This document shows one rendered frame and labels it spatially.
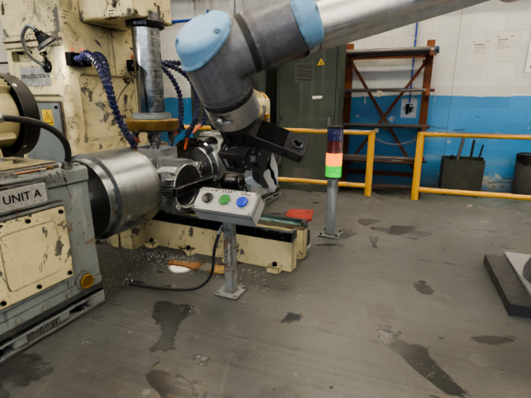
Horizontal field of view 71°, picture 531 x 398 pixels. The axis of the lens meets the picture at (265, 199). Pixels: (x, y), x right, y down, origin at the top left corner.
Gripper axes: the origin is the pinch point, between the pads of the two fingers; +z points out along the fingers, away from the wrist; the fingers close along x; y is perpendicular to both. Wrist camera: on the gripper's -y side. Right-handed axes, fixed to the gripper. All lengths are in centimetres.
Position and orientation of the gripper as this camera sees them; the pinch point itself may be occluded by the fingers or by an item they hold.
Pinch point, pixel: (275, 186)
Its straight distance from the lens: 80.0
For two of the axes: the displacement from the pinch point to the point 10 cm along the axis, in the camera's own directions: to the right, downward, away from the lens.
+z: 2.7, 5.9, 7.6
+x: -3.2, 8.0, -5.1
